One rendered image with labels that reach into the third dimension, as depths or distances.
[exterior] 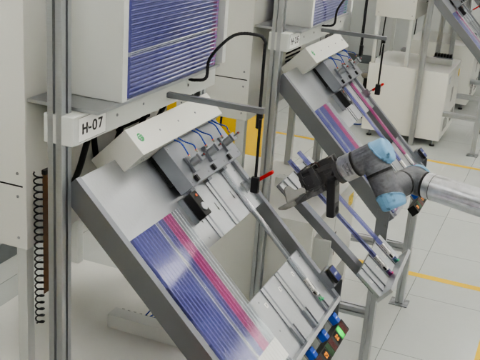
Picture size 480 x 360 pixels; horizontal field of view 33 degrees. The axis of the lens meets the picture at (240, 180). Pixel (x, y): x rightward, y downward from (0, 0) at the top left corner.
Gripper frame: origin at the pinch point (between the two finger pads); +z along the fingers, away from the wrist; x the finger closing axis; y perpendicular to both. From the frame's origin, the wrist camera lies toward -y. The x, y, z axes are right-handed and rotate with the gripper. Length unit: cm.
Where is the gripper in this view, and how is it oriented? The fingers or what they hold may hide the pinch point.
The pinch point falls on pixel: (287, 203)
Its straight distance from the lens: 240.3
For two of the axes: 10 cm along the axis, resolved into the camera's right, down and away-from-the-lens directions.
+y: -4.8, -8.7, -0.8
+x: -3.9, 2.9, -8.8
